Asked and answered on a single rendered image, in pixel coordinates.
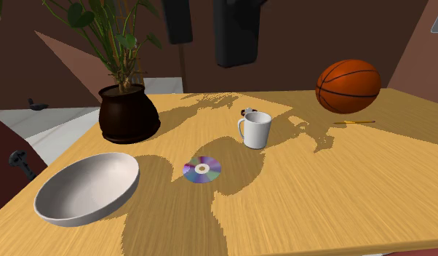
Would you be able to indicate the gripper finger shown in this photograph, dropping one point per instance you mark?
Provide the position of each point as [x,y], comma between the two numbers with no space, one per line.
[177,21]
[236,33]

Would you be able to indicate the small brown white figure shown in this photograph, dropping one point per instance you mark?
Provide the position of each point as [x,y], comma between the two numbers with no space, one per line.
[246,111]

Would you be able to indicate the white mug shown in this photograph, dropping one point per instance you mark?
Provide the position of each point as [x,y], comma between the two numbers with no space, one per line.
[256,131]

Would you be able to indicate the green plant in dark pot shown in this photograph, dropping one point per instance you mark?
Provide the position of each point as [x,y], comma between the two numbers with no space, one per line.
[128,113]

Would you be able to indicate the orange basketball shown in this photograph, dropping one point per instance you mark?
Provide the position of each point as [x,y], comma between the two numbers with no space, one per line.
[347,86]

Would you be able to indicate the shiny compact disc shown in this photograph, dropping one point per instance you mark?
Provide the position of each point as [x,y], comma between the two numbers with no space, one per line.
[202,169]

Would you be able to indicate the yellow pencil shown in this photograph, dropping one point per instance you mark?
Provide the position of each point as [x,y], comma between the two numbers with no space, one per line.
[353,122]

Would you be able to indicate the small black object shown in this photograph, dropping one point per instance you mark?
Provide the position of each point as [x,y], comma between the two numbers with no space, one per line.
[37,105]

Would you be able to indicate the wooden table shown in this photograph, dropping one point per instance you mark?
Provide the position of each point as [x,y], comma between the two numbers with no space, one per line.
[311,198]

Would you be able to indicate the white bowl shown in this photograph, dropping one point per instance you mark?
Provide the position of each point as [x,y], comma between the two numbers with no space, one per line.
[85,191]

